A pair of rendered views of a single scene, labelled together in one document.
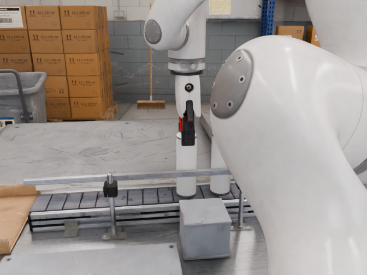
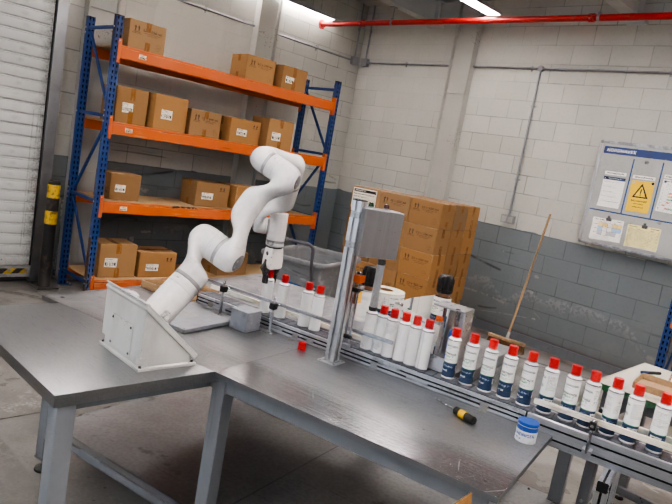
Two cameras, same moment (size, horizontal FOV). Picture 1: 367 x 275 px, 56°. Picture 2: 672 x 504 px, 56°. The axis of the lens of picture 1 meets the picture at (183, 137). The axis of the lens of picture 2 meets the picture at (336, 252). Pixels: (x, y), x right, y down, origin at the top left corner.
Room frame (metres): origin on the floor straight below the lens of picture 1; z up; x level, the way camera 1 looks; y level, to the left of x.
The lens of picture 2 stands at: (-1.25, -2.00, 1.65)
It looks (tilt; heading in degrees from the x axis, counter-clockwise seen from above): 9 degrees down; 39
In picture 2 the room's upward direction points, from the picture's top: 10 degrees clockwise
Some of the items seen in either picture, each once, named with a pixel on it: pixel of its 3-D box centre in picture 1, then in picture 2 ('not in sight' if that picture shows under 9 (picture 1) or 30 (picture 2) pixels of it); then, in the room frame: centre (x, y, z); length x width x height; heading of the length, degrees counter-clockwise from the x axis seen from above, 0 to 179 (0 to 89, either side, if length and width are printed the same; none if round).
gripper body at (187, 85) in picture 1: (186, 90); (272, 256); (0.80, -0.01, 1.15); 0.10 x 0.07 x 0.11; 7
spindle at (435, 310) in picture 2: not in sight; (441, 302); (1.47, -0.55, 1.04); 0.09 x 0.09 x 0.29
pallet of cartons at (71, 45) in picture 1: (60, 66); (404, 261); (4.34, 1.52, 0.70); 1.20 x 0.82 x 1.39; 91
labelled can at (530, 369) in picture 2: not in sight; (528, 378); (0.95, -1.23, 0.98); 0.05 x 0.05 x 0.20
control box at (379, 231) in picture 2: not in sight; (376, 232); (0.79, -0.57, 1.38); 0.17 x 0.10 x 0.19; 152
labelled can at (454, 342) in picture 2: not in sight; (452, 353); (0.92, -0.93, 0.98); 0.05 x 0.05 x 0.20
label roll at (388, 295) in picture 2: not in sight; (383, 303); (1.41, -0.25, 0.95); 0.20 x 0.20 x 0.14
